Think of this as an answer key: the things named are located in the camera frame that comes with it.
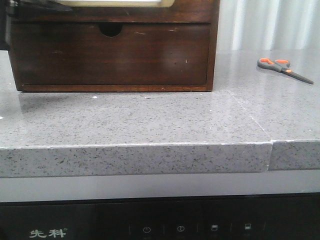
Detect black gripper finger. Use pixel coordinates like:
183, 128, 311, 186
4, 0, 73, 18

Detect orange grey scissors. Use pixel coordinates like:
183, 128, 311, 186
257, 57, 314, 85

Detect white drawer label plate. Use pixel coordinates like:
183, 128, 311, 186
57, 0, 175, 8

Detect dark wooden drawer cabinet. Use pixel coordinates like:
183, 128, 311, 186
0, 0, 220, 92

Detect black appliance control panel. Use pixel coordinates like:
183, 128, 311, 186
0, 193, 320, 240

